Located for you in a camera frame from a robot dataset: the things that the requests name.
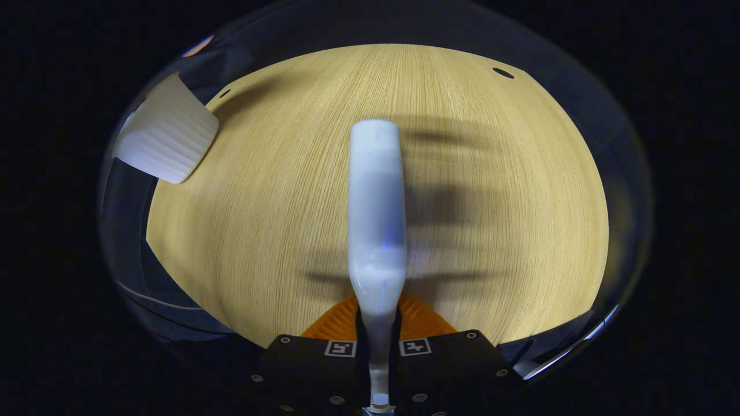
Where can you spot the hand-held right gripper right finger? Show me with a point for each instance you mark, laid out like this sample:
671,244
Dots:
451,375

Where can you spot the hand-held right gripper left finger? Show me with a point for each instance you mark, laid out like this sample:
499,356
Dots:
312,375

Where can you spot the small white broom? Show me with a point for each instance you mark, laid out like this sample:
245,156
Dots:
376,202

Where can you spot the white ribbed garbage bin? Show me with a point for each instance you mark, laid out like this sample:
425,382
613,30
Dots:
167,133

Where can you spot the wooden desktop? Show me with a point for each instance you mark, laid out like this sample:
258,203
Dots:
491,202

